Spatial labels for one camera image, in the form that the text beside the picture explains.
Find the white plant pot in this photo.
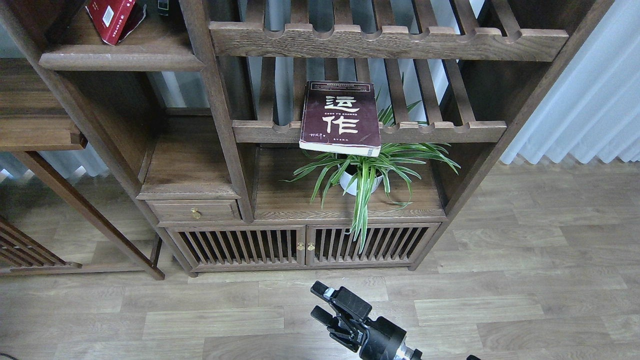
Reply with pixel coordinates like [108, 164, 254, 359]
[339, 164, 383, 196]

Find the red paperback book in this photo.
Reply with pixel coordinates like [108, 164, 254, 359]
[85, 0, 147, 46]

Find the brass drawer knob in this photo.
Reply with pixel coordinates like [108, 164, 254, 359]
[190, 207, 202, 219]

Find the dark maroon book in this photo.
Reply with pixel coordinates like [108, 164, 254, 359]
[299, 80, 381, 157]

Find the white sheer curtain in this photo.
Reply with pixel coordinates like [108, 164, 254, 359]
[500, 0, 640, 164]

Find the green spider plant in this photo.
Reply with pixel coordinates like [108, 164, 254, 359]
[282, 88, 462, 254]

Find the small dark object top shelf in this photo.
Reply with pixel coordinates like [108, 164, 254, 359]
[157, 0, 170, 17]

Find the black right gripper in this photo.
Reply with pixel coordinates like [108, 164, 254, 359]
[310, 281, 407, 360]

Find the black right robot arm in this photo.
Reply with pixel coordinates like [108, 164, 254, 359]
[310, 281, 423, 360]

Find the dark wooden bookshelf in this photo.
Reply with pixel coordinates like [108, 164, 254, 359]
[1, 0, 613, 275]

